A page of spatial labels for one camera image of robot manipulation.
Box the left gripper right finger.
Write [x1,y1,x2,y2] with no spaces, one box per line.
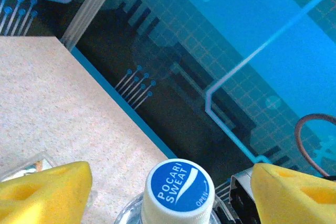
[250,163,336,224]

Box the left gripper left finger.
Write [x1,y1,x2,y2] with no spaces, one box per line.
[0,161,93,224]

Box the clear square plastic bottle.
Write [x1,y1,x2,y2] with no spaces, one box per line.
[0,151,56,183]

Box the blue label Pocari bottle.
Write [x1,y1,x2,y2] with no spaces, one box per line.
[114,158,224,224]

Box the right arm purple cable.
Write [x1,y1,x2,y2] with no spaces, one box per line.
[293,113,336,179]

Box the right aluminium corner post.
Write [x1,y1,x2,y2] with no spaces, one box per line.
[59,0,124,51]

